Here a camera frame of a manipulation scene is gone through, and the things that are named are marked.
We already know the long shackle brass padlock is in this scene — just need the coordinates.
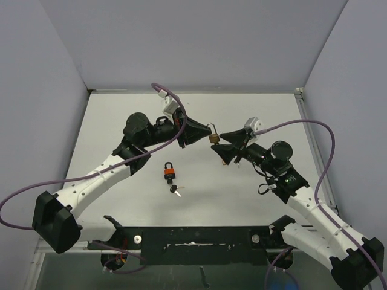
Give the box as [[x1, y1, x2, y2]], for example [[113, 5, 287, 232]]
[[207, 123, 220, 145]]

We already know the aluminium table frame rail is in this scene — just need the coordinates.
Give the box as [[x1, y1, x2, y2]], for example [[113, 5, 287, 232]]
[[294, 87, 340, 216]]

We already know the orange black padlock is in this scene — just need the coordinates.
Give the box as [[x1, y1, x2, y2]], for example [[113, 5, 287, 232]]
[[164, 161, 176, 181]]

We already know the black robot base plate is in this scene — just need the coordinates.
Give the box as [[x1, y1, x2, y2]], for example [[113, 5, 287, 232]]
[[106, 225, 286, 266]]

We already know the black headed key bunch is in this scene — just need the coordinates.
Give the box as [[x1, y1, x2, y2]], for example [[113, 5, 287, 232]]
[[167, 179, 184, 198]]

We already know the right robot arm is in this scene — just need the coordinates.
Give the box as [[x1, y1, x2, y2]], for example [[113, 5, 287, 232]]
[[211, 128, 385, 289]]

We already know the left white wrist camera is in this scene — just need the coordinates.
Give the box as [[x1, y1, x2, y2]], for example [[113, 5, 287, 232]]
[[158, 89, 179, 121]]

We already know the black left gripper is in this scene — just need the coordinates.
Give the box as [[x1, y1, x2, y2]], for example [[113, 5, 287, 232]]
[[140, 108, 212, 149]]

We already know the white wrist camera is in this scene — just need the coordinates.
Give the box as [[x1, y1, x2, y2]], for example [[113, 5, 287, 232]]
[[243, 117, 262, 143], [158, 89, 179, 121]]

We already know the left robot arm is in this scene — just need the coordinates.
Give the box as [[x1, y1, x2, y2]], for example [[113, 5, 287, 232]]
[[32, 109, 211, 253]]

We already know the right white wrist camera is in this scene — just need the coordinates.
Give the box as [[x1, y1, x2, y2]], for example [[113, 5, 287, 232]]
[[243, 117, 262, 143]]

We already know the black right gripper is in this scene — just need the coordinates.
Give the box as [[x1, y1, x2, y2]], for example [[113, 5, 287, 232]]
[[212, 128, 278, 176]]

